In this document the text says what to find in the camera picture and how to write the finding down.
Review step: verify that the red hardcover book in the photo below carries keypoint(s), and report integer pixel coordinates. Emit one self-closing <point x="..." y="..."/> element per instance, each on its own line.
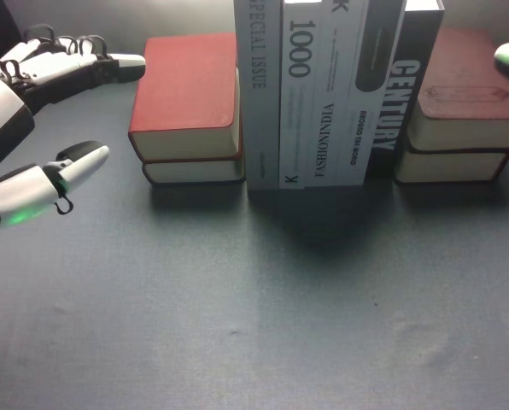
<point x="182" y="85"/>

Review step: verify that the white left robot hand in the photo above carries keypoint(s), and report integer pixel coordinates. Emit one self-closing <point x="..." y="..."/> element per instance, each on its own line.
<point x="7" y="107"/>

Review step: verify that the dark hardcover book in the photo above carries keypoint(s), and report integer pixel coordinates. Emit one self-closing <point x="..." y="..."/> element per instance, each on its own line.
<point x="451" y="166"/>
<point x="194" y="170"/>

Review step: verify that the grey table cloth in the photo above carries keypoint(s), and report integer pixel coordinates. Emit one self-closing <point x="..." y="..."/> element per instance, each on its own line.
<point x="254" y="299"/>

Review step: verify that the red hardcover book embossed label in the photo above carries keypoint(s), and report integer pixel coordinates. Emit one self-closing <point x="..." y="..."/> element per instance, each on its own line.
<point x="459" y="77"/>

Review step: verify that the black century book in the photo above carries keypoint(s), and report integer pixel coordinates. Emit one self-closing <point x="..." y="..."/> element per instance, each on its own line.
<point x="412" y="42"/>

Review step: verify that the white 1000 book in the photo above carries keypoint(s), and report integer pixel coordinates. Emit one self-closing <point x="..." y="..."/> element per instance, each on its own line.
<point x="297" y="107"/>

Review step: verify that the white fashionindia book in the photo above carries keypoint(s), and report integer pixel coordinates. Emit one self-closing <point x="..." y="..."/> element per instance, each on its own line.
<point x="329" y="128"/>

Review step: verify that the grey special issue book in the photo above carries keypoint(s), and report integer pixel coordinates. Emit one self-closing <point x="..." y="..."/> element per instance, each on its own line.
<point x="259" y="107"/>

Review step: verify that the white book with black oval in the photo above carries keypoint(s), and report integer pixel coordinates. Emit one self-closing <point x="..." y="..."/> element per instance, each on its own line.
<point x="367" y="51"/>

